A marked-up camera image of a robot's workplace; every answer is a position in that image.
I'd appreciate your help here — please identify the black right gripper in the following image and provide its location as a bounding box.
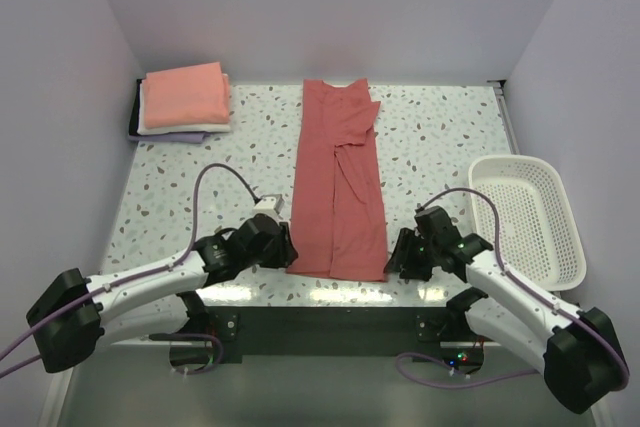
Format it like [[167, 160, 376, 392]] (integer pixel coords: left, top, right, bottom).
[[383, 227, 438, 282]]

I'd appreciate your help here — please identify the red t-shirt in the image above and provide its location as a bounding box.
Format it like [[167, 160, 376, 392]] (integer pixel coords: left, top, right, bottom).
[[287, 79, 387, 282]]

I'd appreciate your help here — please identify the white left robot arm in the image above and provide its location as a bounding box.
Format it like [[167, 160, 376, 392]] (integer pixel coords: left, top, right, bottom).
[[26, 214, 298, 373]]

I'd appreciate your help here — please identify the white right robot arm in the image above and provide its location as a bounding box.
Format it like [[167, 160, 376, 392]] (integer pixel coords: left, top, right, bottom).
[[385, 206, 630, 414]]

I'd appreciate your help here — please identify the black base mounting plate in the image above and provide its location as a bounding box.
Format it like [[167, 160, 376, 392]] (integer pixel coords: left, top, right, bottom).
[[149, 302, 501, 366]]

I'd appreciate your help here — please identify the white perforated plastic basket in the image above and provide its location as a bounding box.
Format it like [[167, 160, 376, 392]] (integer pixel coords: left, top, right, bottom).
[[468, 155, 587, 291]]

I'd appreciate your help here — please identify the folded lavender t-shirt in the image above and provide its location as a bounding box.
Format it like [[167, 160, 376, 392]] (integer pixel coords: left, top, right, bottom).
[[127, 132, 208, 144]]

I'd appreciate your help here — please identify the folded salmon pink t-shirt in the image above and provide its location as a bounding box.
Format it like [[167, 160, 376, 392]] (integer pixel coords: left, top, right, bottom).
[[142, 61, 232, 130]]

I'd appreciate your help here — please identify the folded black t-shirt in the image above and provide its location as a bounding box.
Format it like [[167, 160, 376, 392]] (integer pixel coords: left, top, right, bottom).
[[127, 79, 142, 138]]

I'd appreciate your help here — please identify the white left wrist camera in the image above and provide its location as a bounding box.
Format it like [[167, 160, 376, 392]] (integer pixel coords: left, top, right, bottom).
[[252, 194, 285, 222]]

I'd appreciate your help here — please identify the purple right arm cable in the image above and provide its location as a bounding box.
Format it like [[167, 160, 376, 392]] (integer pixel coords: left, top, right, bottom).
[[395, 187, 631, 391]]

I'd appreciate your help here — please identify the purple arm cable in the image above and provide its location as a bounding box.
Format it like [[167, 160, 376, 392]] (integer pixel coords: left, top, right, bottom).
[[395, 187, 631, 391], [0, 162, 266, 378]]

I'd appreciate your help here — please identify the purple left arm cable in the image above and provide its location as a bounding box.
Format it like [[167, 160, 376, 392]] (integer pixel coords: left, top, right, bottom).
[[0, 162, 266, 378]]

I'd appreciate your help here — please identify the aluminium right side rail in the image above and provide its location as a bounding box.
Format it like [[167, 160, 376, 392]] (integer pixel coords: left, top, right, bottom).
[[488, 79, 520, 155]]

